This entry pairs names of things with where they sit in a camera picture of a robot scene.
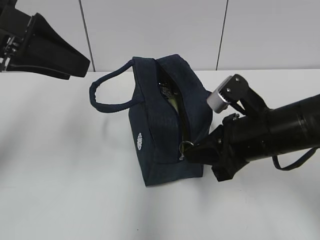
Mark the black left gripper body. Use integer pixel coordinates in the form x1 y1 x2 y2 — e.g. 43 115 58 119
0 0 34 72

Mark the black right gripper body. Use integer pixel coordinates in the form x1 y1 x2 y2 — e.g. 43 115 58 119
211 113 268 182

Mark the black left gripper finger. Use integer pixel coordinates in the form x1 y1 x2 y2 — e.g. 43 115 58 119
4 13 90 80

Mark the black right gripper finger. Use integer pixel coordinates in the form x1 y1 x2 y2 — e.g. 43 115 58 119
183 124 226 167

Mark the dark blue lunch bag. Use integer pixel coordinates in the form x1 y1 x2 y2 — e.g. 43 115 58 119
89 54 213 187

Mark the green cucumber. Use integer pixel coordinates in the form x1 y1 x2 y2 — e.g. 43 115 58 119
168 95 189 154

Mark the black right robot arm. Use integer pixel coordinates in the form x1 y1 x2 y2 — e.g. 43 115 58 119
183 95 320 182

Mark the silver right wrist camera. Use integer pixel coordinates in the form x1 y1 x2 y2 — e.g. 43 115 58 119
206 75 241 114

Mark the black cable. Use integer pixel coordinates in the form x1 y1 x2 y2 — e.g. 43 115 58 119
271 147 318 172

